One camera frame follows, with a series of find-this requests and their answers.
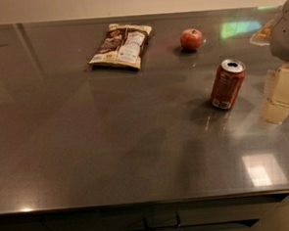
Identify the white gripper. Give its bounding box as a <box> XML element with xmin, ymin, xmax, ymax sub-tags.
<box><xmin>250</xmin><ymin>0</ymin><xmax>289</xmax><ymax>124</ymax></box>

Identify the red coke can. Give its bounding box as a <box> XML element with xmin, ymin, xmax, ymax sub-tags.
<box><xmin>210</xmin><ymin>59</ymin><xmax>246</xmax><ymax>110</ymax></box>

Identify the brown chip bag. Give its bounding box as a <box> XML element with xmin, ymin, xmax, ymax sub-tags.
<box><xmin>89</xmin><ymin>23</ymin><xmax>152</xmax><ymax>69</ymax></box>

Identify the red apple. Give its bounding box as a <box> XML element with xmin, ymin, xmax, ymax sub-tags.
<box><xmin>180</xmin><ymin>28</ymin><xmax>203</xmax><ymax>51</ymax></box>

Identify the black drawer handle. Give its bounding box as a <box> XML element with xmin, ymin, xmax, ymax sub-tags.
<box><xmin>143</xmin><ymin>211</ymin><xmax>180</xmax><ymax>231</ymax></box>

